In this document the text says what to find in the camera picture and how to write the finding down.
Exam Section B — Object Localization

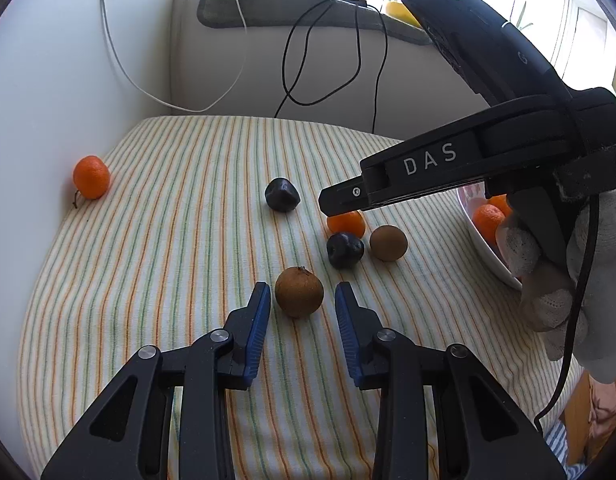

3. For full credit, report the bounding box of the yellow orange bowl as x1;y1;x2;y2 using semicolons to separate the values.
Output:
385;1;423;28

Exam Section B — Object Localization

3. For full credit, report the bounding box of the white floral plate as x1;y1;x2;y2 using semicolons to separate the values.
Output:
455;182;521;292

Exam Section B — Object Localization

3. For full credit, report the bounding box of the brown kiwi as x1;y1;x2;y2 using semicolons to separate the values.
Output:
370;224;409;262
274;266;324;318

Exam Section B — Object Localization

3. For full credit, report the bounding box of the dark plum far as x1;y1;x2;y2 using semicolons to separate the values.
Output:
265;178;301;212

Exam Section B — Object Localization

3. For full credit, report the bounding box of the dark plum near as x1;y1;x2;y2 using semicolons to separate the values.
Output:
326;232;365;270

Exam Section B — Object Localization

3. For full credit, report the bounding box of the striped cloth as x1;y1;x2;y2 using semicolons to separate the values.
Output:
17;117;559;479

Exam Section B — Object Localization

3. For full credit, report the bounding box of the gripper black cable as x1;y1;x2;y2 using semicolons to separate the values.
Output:
532;196;602;436

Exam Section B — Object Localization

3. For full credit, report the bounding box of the small mandarin by wall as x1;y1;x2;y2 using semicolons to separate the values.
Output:
73;155;110;200

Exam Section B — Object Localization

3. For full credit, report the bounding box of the right black camera box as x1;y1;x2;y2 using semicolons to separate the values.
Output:
401;0;574;106

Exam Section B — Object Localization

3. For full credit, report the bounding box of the small orange kumquat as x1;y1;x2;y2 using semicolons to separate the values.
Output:
326;211;366;238

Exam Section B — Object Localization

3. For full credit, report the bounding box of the dark plum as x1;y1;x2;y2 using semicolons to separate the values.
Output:
326;232;365;270
265;178;301;212

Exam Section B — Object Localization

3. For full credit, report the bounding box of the mandarin with stem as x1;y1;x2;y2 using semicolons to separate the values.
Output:
472;204;505;246

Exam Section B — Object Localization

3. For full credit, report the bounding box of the white cable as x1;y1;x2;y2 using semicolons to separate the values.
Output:
98;0;251;114

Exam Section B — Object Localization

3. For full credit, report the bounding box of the right white gloved hand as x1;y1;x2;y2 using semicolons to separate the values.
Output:
495;188;616;384

